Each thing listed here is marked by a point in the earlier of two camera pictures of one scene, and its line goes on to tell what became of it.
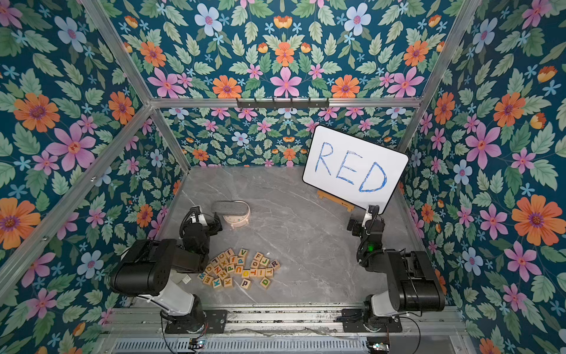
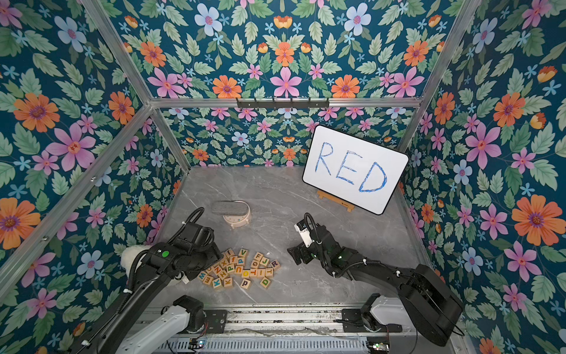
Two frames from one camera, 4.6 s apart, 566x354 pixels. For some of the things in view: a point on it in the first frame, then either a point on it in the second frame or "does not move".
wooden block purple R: (275, 265) does not move
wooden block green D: (264, 282) does not move
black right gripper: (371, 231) -> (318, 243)
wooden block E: (207, 280) does not move
